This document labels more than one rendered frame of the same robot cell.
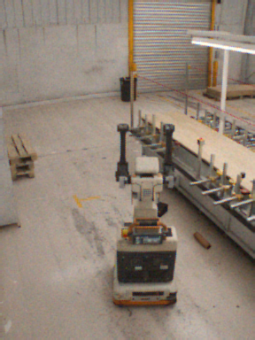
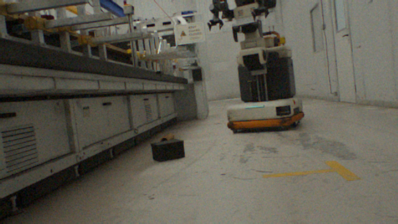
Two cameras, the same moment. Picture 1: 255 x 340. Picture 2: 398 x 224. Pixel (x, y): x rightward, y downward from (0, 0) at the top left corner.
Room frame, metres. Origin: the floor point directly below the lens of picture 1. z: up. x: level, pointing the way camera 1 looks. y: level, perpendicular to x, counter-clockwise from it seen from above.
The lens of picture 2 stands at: (6.12, 0.94, 0.44)
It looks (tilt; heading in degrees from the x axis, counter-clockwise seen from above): 3 degrees down; 208
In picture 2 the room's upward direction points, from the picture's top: 7 degrees counter-clockwise
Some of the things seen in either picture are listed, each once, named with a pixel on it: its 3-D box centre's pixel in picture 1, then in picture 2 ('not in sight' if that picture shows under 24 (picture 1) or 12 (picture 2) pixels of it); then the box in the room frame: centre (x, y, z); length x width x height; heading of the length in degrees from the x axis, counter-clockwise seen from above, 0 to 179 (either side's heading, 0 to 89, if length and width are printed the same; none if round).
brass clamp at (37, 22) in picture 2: not in sight; (38, 25); (5.06, -0.35, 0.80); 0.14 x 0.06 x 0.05; 22
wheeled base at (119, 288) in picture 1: (143, 275); (266, 112); (2.56, -0.19, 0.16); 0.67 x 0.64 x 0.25; 179
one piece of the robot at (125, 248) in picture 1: (145, 250); (264, 71); (2.47, -0.19, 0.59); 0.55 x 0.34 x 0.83; 90
